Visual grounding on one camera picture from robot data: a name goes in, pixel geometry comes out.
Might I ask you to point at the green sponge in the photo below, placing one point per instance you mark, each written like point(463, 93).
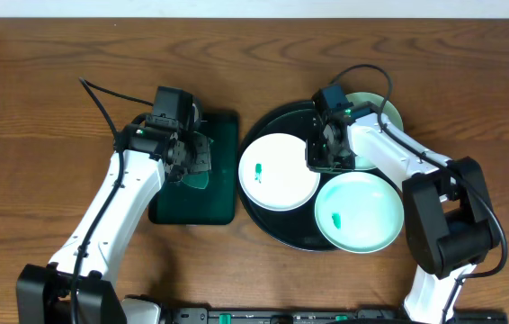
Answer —
point(197, 180)

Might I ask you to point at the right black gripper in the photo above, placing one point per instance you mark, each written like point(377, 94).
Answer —
point(314, 162)

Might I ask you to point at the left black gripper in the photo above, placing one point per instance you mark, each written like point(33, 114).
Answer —
point(192, 157)

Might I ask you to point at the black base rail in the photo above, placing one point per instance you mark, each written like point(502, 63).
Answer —
point(197, 315)

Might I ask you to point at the rectangular black water tray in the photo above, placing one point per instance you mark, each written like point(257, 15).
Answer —
point(179, 204)

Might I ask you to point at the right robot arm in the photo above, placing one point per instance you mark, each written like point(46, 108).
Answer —
point(452, 230)

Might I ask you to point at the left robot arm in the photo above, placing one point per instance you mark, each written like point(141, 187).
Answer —
point(78, 283)

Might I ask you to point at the white plate with green stain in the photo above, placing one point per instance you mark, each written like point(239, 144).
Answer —
point(274, 175)

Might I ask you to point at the pale green plate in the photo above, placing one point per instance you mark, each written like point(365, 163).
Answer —
point(357, 98)
point(359, 212)

